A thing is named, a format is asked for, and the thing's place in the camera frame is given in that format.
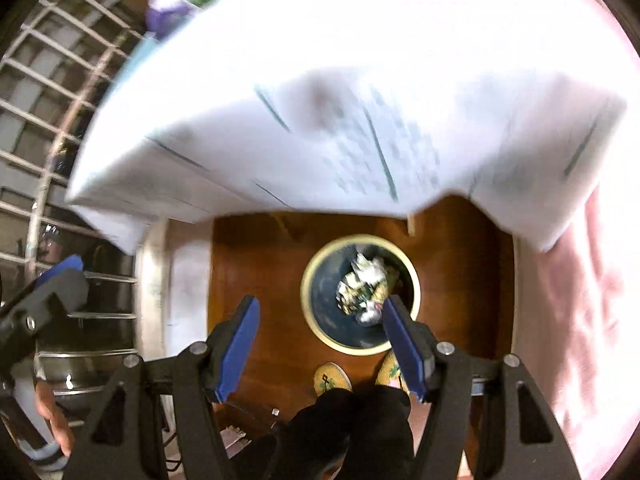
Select wooden table frame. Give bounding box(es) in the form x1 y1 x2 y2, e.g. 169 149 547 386
406 214 416 237

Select left hand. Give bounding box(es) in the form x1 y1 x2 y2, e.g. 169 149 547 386
35 380 75 457

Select metal window grille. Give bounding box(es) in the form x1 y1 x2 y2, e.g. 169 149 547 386
1 0 146 283

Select purple plastic bag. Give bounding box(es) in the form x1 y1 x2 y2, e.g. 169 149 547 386
145 0 195 41

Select torn olive paper box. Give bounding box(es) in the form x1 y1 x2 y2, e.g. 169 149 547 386
335 252 392 316

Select patterned slipper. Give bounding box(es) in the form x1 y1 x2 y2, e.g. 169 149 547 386
375 351 409 393
314 362 352 396

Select right patterned slipper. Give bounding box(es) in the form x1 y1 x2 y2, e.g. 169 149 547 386
375 351 409 393

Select left patterned slipper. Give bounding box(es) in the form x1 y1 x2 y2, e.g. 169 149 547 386
314 362 352 396

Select pink bed blanket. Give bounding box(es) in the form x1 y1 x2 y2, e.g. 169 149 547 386
512 179 640 480

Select dark foil bag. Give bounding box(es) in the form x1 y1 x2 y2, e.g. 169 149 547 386
352 295 384 327

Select round dark trash bin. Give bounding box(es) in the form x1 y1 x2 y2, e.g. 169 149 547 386
300 235 421 356

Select tree print tablecloth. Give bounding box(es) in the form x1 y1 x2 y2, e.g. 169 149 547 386
66 0 639 252

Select black trouser legs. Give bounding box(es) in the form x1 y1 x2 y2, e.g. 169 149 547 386
271 385 414 479

